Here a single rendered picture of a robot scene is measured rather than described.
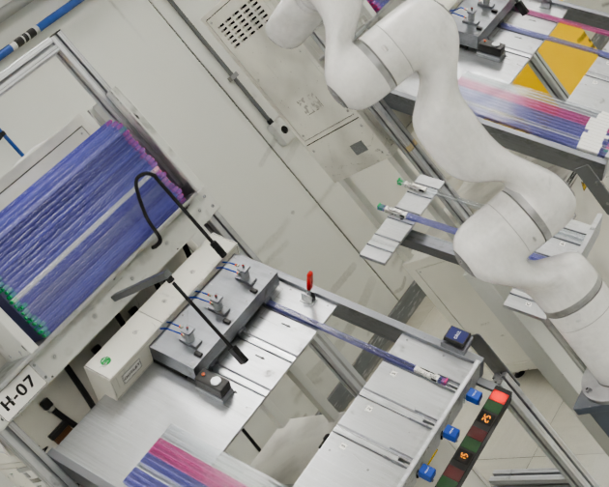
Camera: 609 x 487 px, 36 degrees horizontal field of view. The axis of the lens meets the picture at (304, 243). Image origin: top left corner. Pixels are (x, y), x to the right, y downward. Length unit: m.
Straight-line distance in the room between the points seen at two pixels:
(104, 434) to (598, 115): 1.63
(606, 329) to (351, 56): 0.67
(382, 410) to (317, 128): 1.30
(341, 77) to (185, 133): 2.72
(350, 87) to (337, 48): 0.06
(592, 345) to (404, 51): 0.64
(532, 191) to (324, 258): 2.83
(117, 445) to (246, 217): 2.24
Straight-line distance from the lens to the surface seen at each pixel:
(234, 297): 2.25
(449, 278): 3.26
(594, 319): 1.73
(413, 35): 1.51
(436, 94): 1.55
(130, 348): 2.18
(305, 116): 3.12
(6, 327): 2.08
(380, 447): 2.04
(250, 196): 4.25
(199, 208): 2.36
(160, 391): 2.19
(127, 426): 2.15
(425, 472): 1.99
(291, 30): 1.84
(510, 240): 1.64
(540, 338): 2.43
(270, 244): 4.24
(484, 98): 2.84
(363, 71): 1.50
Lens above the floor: 1.65
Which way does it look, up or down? 13 degrees down
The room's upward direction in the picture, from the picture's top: 40 degrees counter-clockwise
